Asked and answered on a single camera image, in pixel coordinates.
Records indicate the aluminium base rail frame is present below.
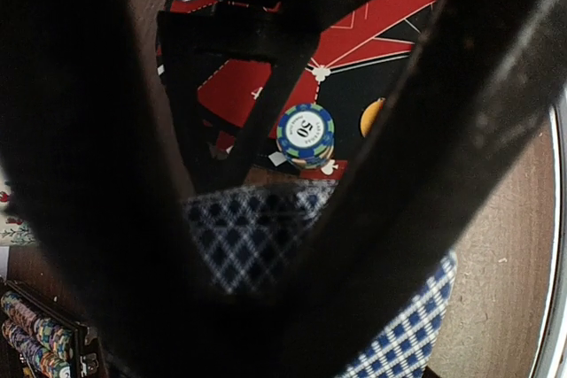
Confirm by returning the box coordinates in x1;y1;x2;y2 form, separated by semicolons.
531;95;566;377

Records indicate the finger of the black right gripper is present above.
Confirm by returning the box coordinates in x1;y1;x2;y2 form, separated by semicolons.
157;4;277;193
225;30;321;188

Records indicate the orange big blind button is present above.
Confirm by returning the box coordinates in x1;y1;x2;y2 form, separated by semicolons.
360;97;385;137

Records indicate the tall ceramic seashell mug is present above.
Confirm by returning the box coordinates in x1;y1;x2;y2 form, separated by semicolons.
1;176;36;247

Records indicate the chip row rightmost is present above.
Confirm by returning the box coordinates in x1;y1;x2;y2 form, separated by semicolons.
1;291;74;361

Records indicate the blue playing card deck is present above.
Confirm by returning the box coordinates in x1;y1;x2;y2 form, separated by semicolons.
182;181;457;377

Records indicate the black poker chip case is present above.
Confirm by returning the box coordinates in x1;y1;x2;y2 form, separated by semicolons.
1;280;106;377

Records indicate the chip row with 20 chip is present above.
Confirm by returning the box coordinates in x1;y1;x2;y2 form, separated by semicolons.
1;320;72;378

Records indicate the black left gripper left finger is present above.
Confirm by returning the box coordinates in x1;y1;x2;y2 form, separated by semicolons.
1;0;226;377

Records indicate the green white chip stack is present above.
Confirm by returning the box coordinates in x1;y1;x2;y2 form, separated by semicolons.
276;103;335;170

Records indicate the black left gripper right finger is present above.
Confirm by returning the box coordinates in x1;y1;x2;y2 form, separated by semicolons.
221;0;566;377

